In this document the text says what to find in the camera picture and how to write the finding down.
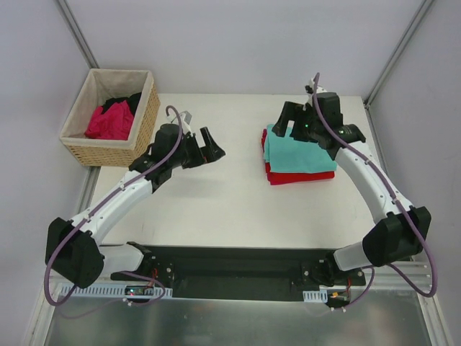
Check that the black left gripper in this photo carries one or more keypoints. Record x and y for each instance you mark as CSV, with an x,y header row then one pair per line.
x,y
198,152

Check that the left aluminium frame post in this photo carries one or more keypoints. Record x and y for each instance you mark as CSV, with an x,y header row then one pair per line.
x,y
76,32

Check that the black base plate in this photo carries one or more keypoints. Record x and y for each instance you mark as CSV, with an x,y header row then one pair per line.
x,y
243,273

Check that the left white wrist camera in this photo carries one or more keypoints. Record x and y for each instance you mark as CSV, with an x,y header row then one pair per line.
x,y
186,118

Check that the wicker laundry basket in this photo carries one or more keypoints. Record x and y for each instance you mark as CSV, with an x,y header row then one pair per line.
x,y
99,86

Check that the pink t shirt in basket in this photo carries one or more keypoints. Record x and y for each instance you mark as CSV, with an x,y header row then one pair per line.
x,y
112,124

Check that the right aluminium frame post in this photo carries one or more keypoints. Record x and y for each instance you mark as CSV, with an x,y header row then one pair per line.
x,y
411,29

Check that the teal t shirt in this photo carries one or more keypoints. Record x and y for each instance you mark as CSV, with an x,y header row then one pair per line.
x,y
285,155

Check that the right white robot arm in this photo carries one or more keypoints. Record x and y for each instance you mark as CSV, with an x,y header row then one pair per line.
x,y
399,228

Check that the right grey cable duct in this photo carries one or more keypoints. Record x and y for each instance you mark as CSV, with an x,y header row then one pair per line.
x,y
315,296

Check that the red t shirt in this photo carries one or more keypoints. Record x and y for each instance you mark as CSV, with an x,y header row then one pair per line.
x,y
276,178

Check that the grey cable duct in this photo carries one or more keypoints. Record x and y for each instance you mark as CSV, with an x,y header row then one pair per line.
x,y
315,296
122,291

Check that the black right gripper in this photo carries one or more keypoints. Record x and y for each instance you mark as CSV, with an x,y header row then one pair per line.
x,y
297,122

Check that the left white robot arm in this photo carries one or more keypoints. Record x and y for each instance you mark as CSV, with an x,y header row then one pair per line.
x,y
74,248

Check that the aluminium frame post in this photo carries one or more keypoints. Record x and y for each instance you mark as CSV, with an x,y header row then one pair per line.
x,y
411,29
76,32

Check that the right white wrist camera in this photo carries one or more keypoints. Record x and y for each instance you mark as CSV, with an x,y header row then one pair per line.
x,y
310,88

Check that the left grey cable duct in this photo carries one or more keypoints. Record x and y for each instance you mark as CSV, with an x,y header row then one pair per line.
x,y
122,291

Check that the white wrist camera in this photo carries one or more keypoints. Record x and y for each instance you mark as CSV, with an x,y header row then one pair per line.
x,y
186,118
310,88

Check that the aluminium rail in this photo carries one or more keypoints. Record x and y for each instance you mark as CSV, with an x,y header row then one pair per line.
x,y
419,273

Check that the black t shirt in basket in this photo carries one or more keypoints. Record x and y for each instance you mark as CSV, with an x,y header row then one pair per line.
x,y
132,102

